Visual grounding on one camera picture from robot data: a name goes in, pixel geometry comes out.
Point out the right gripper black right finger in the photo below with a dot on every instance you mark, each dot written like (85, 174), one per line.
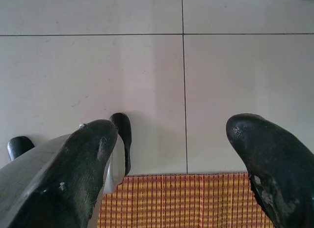
(277, 169)

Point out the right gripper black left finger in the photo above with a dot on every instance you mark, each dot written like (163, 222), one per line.
(68, 169)

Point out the orange yellow woven floor mat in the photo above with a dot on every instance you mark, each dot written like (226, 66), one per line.
(184, 201)

